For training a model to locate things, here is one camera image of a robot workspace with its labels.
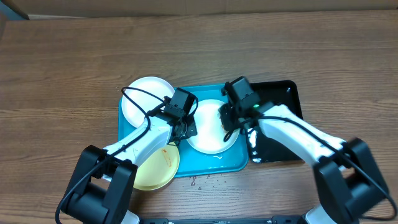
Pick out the white plate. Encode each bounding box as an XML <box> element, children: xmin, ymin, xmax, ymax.
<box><xmin>121</xmin><ymin>77</ymin><xmax>175</xmax><ymax>128</ymax></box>
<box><xmin>187</xmin><ymin>99</ymin><xmax>239</xmax><ymax>154</ymax></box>

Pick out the yellow plate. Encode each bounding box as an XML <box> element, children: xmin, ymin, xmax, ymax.
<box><xmin>134</xmin><ymin>143</ymin><xmax>180</xmax><ymax>191</ymax></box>

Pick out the black plastic tray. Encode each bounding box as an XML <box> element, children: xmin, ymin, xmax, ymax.
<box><xmin>246</xmin><ymin>80</ymin><xmax>303</xmax><ymax>163</ymax></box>

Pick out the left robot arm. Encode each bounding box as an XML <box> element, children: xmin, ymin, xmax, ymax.
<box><xmin>55</xmin><ymin>105</ymin><xmax>197</xmax><ymax>223</ymax></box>

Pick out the green yellow sponge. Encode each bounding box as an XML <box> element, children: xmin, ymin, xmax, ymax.
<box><xmin>220</xmin><ymin>112</ymin><xmax>225</xmax><ymax>130</ymax></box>

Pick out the teal plastic tray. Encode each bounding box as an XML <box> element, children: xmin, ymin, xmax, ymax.
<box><xmin>118</xmin><ymin>83</ymin><xmax>249</xmax><ymax>178</ymax></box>

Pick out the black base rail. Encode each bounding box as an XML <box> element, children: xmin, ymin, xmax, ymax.
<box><xmin>139</xmin><ymin>215</ymin><xmax>307</xmax><ymax>224</ymax></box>

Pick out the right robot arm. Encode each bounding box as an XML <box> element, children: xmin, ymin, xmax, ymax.
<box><xmin>218</xmin><ymin>103</ymin><xmax>397</xmax><ymax>223</ymax></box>

